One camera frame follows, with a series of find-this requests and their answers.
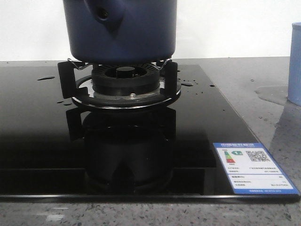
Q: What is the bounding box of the dark blue saucepan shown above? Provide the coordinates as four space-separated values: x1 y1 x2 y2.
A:
63 0 177 65

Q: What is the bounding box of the light blue ribbed cup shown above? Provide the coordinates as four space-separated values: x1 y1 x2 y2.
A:
288 22 301 106

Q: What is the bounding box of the black gas burner head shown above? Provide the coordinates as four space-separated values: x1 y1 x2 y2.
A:
92 64 159 96

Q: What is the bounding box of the black pan support grate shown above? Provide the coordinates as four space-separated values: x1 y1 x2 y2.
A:
58 59 181 110

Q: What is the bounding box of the black glass gas hob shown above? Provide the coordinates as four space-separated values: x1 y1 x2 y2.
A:
0 65 301 203

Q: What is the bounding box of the blue energy label sticker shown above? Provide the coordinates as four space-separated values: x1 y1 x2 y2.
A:
214 143 300 195

